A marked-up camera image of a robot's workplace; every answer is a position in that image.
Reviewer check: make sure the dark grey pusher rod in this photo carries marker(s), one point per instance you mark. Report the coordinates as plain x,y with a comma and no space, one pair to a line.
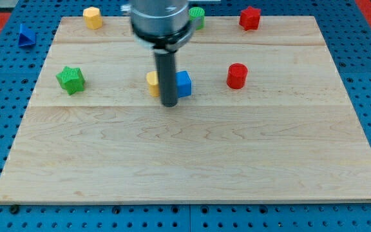
166,73

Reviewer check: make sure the yellow heart block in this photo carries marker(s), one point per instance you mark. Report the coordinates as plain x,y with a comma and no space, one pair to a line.
153,84

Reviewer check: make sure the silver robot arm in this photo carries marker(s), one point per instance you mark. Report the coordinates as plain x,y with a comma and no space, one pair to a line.
163,26

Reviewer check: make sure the blue cube block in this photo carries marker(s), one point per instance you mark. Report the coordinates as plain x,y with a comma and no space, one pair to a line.
184,84

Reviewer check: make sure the green cylinder block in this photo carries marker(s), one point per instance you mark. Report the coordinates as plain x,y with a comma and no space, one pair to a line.
197,14

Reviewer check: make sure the red cylinder block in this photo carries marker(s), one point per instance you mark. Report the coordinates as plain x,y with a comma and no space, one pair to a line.
236,76

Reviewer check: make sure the yellow hexagon block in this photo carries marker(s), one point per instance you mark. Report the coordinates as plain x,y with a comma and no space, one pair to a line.
92,17

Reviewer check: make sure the red star block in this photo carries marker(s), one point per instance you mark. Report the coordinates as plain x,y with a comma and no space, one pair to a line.
250,18

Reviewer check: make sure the green star block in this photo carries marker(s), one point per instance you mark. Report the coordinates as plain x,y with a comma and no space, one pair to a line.
71,80

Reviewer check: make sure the wooden board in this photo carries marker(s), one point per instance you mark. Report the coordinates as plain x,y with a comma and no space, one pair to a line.
289,136

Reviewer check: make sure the blue triangle block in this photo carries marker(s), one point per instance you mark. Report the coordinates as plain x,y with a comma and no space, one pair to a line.
27,37

